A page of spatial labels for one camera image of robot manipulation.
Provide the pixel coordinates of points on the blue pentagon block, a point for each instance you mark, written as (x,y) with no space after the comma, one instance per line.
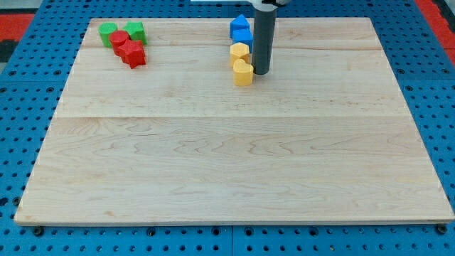
(238,23)

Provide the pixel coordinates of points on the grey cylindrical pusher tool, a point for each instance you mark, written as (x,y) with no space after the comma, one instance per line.
(263,35)

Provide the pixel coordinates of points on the wooden board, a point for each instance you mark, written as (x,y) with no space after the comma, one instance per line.
(324,138)

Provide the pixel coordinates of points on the red cylinder block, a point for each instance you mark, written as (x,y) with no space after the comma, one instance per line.
(117,39)

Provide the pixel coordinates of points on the blue cube block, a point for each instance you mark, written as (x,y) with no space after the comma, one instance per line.
(243,36)

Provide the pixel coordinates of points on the red star block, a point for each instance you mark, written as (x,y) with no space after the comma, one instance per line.
(132,53)

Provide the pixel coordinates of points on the yellow heart block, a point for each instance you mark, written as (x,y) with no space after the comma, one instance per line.
(242,73)

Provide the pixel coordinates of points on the yellow hexagon block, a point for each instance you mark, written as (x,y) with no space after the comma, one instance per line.
(239,51)

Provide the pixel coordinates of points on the green star block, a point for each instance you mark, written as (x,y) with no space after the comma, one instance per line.
(136,31)

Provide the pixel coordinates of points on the green cylinder block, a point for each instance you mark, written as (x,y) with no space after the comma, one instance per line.
(105,30)

